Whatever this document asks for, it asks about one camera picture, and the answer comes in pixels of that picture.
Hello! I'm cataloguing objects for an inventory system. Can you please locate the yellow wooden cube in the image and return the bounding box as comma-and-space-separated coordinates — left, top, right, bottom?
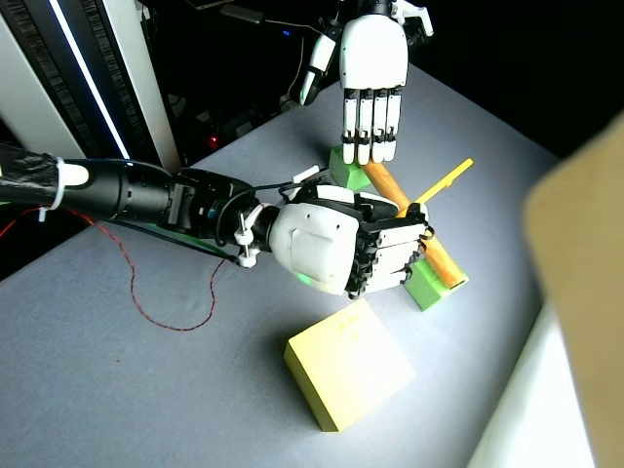
284, 297, 416, 434

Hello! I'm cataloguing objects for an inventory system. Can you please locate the thin red cable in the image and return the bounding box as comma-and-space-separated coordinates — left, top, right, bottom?
0, 209, 229, 332

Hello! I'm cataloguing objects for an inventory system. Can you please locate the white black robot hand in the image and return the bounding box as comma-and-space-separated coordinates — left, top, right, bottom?
265, 182, 435, 300
297, 14, 410, 166

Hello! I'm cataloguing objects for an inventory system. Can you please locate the grey table cloth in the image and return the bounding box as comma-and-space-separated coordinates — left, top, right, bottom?
0, 62, 560, 468

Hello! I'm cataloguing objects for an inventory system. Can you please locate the yellow hacksaw with black handle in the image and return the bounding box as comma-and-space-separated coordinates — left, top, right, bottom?
395, 157, 475, 220

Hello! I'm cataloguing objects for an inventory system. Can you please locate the white black robot body column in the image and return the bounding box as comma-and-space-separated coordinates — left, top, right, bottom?
0, 0, 182, 170

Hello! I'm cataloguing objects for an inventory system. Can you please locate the brown cardboard sheet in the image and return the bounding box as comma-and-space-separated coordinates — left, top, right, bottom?
524, 111, 624, 468

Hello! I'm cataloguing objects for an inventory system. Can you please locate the green wooden support block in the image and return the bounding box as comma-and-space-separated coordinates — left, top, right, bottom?
403, 257, 470, 312
328, 144, 372, 191

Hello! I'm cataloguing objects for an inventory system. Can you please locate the round wooden dowel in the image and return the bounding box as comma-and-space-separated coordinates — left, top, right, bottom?
364, 161, 465, 289

